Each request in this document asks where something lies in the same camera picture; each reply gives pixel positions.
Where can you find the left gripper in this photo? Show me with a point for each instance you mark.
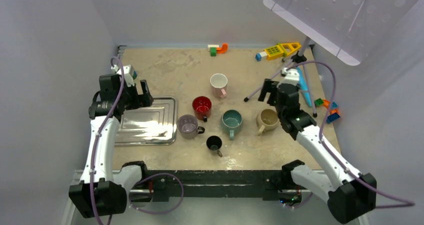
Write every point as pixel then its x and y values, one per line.
pixel 138 101

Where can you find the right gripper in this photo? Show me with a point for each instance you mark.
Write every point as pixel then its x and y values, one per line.
pixel 268 84

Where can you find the beige round mug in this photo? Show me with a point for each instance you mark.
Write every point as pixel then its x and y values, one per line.
pixel 266 120

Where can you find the mauve mug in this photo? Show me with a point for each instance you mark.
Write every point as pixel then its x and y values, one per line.
pixel 188 127

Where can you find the pink mug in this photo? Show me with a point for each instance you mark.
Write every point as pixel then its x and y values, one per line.
pixel 218 83

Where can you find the teal speckled mug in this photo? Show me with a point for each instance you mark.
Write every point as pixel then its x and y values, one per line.
pixel 231 123

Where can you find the red mug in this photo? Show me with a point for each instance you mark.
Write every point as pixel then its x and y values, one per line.
pixel 202 107

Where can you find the brown striped mug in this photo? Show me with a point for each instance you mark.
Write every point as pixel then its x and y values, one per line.
pixel 214 144

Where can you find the orange elbow toy piece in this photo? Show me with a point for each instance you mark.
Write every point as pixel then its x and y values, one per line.
pixel 222 49

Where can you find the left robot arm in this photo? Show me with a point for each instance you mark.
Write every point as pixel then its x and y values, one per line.
pixel 100 192

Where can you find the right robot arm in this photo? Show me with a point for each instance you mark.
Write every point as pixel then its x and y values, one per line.
pixel 347 192

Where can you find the metal tray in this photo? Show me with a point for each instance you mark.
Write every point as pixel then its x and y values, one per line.
pixel 149 126

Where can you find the blue green toy block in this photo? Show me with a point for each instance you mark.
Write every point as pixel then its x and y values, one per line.
pixel 134 75

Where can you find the blue white toy block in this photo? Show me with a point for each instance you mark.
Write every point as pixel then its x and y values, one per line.
pixel 261 56

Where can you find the light blue cone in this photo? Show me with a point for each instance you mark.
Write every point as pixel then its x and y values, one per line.
pixel 303 86

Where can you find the yellow toy block structure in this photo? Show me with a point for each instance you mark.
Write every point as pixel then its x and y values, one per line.
pixel 282 50

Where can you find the tripod stand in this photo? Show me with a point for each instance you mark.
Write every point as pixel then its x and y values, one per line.
pixel 294 61

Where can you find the orange curved toy piece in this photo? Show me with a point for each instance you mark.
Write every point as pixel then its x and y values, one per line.
pixel 327 104

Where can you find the small green cube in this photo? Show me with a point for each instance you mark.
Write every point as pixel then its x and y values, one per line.
pixel 213 51

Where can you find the perforated white board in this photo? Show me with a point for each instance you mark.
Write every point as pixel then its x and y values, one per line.
pixel 348 29

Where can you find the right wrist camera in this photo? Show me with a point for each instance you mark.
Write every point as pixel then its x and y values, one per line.
pixel 289 76

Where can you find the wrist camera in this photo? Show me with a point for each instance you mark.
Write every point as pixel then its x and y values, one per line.
pixel 289 76
pixel 128 73

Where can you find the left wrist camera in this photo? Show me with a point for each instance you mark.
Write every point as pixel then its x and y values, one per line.
pixel 128 73

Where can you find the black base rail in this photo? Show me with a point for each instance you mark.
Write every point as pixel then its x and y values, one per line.
pixel 268 185

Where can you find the aluminium frame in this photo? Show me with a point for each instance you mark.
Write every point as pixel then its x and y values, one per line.
pixel 142 210

